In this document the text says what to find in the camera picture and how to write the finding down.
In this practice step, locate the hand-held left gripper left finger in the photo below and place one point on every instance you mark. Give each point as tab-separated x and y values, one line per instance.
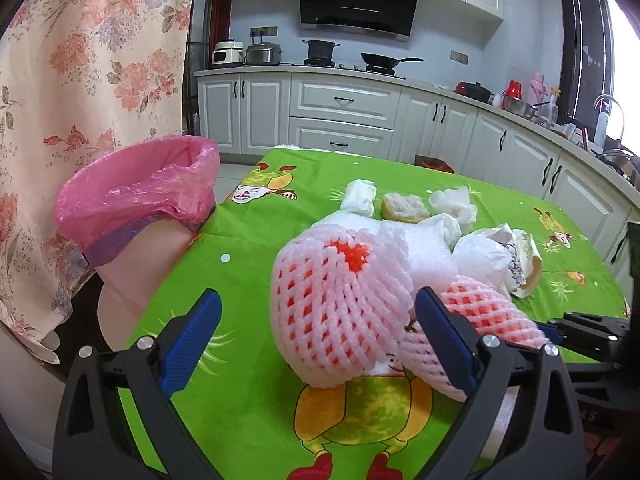
187	345

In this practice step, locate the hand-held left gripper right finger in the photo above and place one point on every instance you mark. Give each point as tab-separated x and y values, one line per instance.
445	340

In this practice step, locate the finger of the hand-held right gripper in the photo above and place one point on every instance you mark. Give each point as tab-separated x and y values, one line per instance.
590	330
605	385

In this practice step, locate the small pink foam fruit net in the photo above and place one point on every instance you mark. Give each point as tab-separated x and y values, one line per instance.
480	320

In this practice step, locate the beige plastic bin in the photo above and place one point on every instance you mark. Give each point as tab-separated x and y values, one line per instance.
135	270

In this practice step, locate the white foam sheet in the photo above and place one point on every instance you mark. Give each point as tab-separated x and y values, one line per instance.
420	245

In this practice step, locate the large pink foam fruit net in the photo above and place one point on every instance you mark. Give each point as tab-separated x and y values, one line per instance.
330	310

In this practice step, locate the white tissue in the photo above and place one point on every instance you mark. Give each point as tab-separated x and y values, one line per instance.
452	202

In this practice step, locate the crumpled white plastic wrapper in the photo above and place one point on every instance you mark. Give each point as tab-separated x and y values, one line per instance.
480	255

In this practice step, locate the crumpled printed paper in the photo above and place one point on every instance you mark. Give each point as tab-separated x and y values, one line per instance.
522	260

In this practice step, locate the green cartoon printed tablecloth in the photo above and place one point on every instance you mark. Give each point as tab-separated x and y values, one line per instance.
240	240

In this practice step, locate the red and black box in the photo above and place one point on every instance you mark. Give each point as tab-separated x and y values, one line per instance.
434	164

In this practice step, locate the chrome faucet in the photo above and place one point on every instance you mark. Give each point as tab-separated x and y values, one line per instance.
607	115

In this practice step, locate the clear spray bottle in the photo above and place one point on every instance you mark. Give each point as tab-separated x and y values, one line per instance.
553	105

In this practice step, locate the red kettle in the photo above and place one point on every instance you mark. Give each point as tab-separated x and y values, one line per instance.
513	91

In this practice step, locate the white lower kitchen cabinets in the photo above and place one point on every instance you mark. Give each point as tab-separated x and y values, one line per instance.
340	105

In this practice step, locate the window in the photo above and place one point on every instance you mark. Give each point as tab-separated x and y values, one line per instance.
625	75

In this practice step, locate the floral curtain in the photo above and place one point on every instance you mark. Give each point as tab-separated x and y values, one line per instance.
85	85

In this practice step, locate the black frying pan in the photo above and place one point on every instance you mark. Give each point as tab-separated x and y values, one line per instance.
382	61

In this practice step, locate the white rice cooker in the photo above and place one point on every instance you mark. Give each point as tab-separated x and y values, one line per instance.
227	54

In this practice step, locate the silver pressure cooker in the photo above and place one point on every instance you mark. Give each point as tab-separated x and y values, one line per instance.
263	55

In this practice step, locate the black cooking pot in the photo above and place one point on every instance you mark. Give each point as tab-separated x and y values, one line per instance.
320	52

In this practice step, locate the black range hood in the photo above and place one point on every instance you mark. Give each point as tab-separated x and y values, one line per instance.
357	0

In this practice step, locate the small grey wall socket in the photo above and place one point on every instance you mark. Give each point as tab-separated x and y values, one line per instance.
458	57

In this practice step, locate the grey wall socket strip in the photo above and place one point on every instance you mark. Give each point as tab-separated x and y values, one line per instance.
263	31

